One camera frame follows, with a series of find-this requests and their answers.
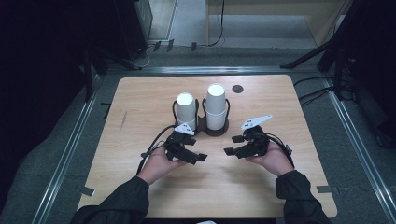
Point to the black metal stand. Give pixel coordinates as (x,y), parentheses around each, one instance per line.
(90,71)

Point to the white cloth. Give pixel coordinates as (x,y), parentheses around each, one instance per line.
(206,222)

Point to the light wooden shelf unit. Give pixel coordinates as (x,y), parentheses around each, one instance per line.
(323,25)

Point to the person's right hand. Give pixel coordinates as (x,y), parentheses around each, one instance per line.
(277,160)

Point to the black round table grommet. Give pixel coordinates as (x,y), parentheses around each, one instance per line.
(237,89)

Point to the short metal floor rail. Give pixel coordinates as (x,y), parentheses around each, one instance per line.
(211,70)

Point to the long metal floor rail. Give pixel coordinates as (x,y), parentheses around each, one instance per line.
(67,158)
(361,146)

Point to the black cabinet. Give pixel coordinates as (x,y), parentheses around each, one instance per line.
(132,28)

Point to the person's left hand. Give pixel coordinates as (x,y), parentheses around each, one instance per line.
(157,166)

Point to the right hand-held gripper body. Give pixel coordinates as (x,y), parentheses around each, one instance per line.
(257,143)

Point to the white paper cup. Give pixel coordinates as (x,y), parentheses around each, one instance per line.
(216,98)

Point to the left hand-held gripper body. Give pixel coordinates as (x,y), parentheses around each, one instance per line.
(174,147)

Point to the grey tape strip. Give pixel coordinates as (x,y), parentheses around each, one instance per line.
(87,191)
(324,189)

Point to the black tripod stand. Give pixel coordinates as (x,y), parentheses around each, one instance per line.
(339,40)

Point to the dark tape piece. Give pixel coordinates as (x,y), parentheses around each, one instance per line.
(193,46)
(157,45)
(170,45)

